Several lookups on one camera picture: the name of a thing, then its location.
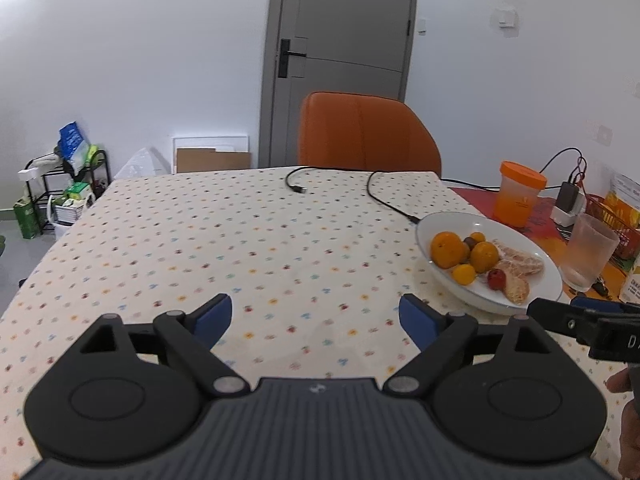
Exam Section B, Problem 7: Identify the black metal rack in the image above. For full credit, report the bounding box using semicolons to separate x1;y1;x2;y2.
25;149;112;233

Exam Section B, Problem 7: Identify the large orange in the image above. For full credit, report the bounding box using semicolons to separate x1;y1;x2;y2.
470;241;500;273
430;230;471;268

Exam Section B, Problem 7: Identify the yellow packet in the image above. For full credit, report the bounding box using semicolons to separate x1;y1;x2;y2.
602;172;640;256

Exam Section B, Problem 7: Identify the white plastic bag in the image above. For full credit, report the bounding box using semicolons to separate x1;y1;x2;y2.
114;147;168;181

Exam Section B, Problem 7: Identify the green canister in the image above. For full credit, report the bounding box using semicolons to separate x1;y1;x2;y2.
13;197;41;240

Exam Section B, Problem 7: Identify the black usb cable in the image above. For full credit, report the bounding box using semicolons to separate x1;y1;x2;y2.
286;166;421;224

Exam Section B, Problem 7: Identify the small peeled pomelo piece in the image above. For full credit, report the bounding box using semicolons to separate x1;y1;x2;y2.
501;275;531;306

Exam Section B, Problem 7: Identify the frosted drinking glass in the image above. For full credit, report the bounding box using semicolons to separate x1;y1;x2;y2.
560;212;621;292

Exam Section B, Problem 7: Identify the black door lock handle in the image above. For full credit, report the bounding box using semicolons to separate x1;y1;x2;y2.
277;38;307;79

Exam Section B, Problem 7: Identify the orange plastic cup with lid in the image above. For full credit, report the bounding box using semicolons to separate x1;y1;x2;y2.
492;161;548;228

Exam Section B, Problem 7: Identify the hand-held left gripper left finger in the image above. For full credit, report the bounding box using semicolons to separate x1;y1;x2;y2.
77;294;252;397

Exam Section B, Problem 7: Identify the green and white box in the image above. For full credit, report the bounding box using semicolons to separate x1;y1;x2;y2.
64;182;96;208

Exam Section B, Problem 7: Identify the white charger base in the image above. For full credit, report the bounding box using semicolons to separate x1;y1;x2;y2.
550;195;587;228

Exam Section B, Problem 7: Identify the dotted white tablecloth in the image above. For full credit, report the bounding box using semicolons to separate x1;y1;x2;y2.
0;166;640;480

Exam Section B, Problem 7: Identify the orange chair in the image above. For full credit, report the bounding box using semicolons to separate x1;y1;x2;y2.
298;91;443;178

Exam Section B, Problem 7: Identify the red table mat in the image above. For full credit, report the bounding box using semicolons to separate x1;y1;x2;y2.
447;186;626;291

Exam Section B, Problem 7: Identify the cardboard box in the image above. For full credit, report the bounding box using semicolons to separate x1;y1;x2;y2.
176;147;251;173

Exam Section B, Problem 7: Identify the white plate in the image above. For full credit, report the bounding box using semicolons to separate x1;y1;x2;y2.
416;211;564;317

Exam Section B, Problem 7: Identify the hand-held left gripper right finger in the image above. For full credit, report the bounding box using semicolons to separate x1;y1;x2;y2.
382;294;561;396

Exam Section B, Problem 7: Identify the large peeled pomelo segment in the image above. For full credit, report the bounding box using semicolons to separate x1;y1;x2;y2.
491;238;546;277

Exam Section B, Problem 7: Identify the grey door with black lock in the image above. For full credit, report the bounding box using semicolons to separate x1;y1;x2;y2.
259;0;421;168

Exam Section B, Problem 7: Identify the black charger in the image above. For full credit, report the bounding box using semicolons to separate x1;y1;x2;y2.
556;181;581;213

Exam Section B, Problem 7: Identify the black power cable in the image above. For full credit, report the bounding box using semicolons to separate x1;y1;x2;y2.
440;147;586;192

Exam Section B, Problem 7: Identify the person's right hand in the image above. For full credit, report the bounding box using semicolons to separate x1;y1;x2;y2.
606;367;640;480

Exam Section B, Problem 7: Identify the white carton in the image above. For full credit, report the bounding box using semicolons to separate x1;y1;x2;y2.
619;255;640;306

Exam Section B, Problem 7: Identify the blue bag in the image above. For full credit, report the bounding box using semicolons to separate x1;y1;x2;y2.
59;121;91;171

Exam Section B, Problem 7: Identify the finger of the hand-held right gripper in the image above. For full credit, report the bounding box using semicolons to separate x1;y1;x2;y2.
526;298;601;347
570;296;640;317

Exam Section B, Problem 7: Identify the white framed board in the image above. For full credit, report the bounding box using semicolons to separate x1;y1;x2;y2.
171;133;251;175

